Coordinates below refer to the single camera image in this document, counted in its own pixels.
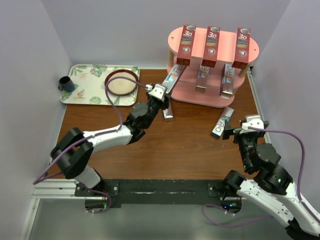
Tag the red toothpaste box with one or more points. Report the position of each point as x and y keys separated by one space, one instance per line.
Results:
x=184 y=53
x=211 y=45
x=242 y=48

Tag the floral serving tray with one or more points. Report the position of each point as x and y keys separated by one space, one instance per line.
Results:
x=89 y=84

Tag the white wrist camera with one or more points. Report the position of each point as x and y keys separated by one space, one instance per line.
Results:
x=157 y=91
x=250 y=123

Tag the brown rimmed beige plate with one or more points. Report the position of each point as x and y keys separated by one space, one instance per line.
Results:
x=121 y=86

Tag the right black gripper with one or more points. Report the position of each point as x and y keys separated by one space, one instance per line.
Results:
x=230 y=130

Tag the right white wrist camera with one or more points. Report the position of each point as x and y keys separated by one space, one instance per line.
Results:
x=250 y=123

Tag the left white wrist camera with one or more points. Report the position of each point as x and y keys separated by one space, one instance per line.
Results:
x=157 y=91

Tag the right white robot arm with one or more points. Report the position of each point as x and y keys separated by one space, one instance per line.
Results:
x=272 y=189

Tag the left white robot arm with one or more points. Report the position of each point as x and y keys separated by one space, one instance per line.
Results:
x=76 y=147

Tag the pink three-tier shelf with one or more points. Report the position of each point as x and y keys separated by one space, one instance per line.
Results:
x=184 y=91

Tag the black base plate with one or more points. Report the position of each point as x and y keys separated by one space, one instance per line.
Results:
x=159 y=192

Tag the dark blue mug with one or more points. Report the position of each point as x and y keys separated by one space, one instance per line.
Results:
x=66 y=84

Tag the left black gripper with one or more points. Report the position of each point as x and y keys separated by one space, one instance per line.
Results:
x=165 y=103

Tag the silver toothpaste box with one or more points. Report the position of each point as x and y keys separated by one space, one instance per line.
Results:
x=219 y=127
x=201 y=81
x=227 y=81
x=173 y=77
x=168 y=114

